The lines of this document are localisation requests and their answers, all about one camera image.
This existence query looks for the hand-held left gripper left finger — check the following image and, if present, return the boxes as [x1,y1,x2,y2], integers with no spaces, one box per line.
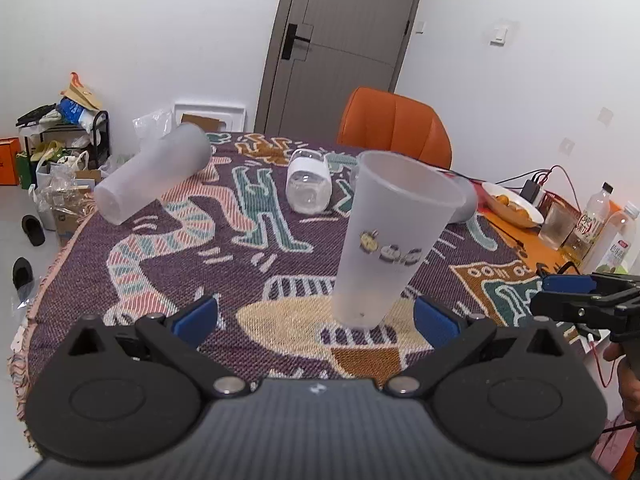
[67,295,252,399]

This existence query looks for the white bowl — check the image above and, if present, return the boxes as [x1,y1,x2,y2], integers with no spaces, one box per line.
[481,181,545,230]

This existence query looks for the grey door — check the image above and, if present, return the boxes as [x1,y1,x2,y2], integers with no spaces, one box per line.
[253,0,430,136]

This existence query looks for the printed woven blanket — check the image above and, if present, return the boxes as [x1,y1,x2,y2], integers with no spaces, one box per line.
[7,130,592,455]

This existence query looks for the red wire basket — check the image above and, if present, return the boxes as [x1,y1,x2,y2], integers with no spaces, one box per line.
[542,189,582,217]

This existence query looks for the plastic bottle with red label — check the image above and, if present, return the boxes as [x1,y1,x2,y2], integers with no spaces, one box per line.
[562,182,615,266]

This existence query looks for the black storage rack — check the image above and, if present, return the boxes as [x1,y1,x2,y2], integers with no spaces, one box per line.
[17,109,110,177]

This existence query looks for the cardboard box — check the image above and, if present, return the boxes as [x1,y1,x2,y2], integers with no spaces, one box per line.
[52,170,102,247]

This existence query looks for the orange chair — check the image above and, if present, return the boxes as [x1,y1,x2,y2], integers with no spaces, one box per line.
[336,87,454,170]

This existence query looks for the plastic bottle with green label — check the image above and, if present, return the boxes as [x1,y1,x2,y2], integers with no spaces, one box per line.
[594,201,639,276]

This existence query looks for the plain frosted plastic cup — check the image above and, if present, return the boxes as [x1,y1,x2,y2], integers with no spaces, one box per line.
[94,122,213,226]

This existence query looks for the frosted cup with cartoon print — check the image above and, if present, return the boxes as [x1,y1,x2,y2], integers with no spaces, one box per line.
[331,150,467,331]

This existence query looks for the orange box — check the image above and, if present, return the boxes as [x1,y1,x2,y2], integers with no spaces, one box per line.
[0,137,21,187]

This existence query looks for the green bag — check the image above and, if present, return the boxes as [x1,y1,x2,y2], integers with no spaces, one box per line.
[14,152,39,191]

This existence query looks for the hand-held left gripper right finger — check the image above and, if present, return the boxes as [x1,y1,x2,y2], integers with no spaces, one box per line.
[384,295,567,399]

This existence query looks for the black slipper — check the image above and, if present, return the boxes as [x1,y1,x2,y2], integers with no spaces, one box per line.
[21,214,46,247]
[12,256,35,291]

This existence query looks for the black door handle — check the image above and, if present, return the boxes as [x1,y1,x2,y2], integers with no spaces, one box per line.
[281,23,314,61]

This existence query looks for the clear glass tumbler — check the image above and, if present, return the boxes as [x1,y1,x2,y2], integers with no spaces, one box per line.
[538,203,579,251]

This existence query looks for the grey frosted cup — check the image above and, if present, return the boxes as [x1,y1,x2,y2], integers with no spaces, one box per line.
[446,174,480,225]

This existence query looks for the clear plastic bag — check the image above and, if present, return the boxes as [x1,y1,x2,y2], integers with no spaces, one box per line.
[132,108,174,142]

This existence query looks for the person's right hand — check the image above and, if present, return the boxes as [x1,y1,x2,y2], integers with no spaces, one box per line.
[603,342,640,428]

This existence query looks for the orange fruit pieces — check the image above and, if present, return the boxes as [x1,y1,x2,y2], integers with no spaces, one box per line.
[492,193,534,221]

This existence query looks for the black power adapter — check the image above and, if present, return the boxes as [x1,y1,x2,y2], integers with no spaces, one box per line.
[519,172,549,201]

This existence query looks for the clear cup with white band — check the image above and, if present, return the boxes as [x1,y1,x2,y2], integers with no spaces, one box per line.
[285,148,334,214]

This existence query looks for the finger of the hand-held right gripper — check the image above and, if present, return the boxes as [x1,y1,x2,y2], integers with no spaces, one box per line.
[541,273,602,295]
[529,292,622,324]

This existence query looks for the brown paper bag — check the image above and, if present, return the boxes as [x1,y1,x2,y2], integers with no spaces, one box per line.
[60,72,104,111]

